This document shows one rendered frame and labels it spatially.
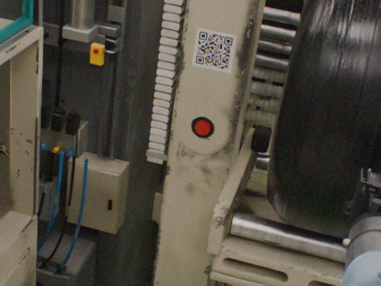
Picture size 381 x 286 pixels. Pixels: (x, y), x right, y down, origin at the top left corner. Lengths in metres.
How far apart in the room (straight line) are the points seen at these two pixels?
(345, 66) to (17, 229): 0.65
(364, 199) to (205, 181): 0.49
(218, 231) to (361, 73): 0.43
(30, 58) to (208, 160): 0.42
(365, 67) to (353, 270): 0.39
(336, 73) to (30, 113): 0.52
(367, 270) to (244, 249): 0.60
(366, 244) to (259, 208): 0.78
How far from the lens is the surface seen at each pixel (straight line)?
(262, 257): 1.39
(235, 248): 1.40
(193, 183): 1.44
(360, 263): 0.85
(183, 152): 1.42
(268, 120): 1.79
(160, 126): 1.42
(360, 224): 0.94
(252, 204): 1.65
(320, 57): 1.13
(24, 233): 1.34
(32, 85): 1.24
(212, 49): 1.32
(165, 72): 1.37
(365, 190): 1.02
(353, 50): 1.13
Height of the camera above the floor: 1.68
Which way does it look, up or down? 28 degrees down
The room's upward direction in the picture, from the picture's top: 8 degrees clockwise
